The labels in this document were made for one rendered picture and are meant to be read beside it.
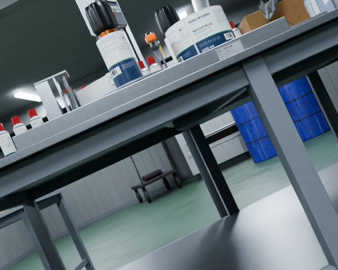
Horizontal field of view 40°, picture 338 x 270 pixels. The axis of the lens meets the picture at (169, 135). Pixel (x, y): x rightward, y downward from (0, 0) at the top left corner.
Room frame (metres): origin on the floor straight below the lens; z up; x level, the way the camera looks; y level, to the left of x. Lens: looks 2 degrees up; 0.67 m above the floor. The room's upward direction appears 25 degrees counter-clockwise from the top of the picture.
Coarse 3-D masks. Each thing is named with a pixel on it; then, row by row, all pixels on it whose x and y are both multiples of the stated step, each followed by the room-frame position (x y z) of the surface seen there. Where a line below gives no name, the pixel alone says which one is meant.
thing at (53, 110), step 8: (56, 80) 1.89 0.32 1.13; (64, 80) 1.87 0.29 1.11; (40, 88) 1.83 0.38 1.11; (48, 88) 1.83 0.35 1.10; (40, 96) 1.83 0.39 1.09; (48, 96) 1.83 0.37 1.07; (72, 96) 1.87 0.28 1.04; (48, 104) 1.83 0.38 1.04; (56, 104) 1.83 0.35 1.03; (64, 104) 1.84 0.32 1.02; (48, 112) 1.83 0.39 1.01; (56, 112) 1.83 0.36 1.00
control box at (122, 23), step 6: (78, 0) 2.05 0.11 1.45; (84, 0) 2.03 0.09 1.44; (90, 0) 2.02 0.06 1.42; (96, 0) 2.01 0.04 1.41; (102, 0) 2.05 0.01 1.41; (78, 6) 2.06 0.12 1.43; (84, 6) 2.04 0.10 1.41; (84, 12) 2.05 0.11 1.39; (84, 18) 2.05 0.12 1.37; (120, 18) 2.12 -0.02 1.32; (120, 24) 2.10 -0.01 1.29; (126, 24) 2.14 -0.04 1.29; (90, 30) 2.05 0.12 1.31
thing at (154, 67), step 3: (150, 57) 2.01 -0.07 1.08; (153, 57) 2.02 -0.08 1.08; (147, 60) 2.02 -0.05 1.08; (150, 60) 2.01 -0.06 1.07; (153, 60) 2.01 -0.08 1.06; (150, 63) 2.01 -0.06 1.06; (153, 63) 2.01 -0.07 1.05; (156, 63) 2.01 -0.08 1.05; (150, 66) 2.01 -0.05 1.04; (153, 66) 2.00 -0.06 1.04; (156, 66) 2.00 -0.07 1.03; (159, 66) 2.01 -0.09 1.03; (150, 69) 2.01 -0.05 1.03; (153, 69) 2.00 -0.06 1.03; (156, 69) 2.00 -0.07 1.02; (159, 69) 2.00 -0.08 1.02; (150, 72) 2.02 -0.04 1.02
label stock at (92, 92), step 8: (104, 80) 1.89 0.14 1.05; (112, 80) 1.86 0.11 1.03; (88, 88) 1.92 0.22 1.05; (96, 88) 1.91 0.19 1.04; (104, 88) 1.89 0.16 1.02; (112, 88) 1.86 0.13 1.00; (80, 96) 1.94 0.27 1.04; (88, 96) 1.92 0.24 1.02; (96, 96) 1.91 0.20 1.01; (72, 104) 1.88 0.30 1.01
